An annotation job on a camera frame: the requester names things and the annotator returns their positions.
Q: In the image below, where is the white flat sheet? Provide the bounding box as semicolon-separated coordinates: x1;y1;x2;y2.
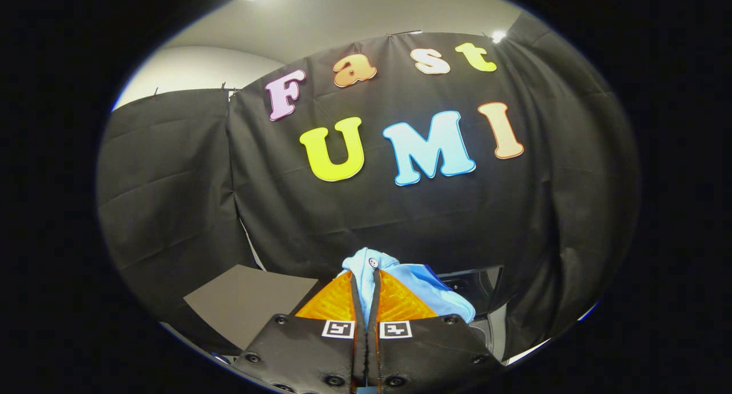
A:
506;337;553;366

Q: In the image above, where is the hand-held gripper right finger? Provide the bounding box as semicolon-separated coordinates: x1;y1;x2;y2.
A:
367;268;507;394

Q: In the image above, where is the black backdrop cloth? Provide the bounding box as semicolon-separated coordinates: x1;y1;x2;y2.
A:
96;11;641;361

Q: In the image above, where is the light blue polo shirt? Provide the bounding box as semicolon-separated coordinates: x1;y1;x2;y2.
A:
341;247;476;325

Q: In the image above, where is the dark grey cabinet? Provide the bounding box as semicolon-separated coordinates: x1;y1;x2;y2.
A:
183;264;320;352

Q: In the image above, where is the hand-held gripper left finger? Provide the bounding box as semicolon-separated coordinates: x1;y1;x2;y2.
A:
231;269;367;394

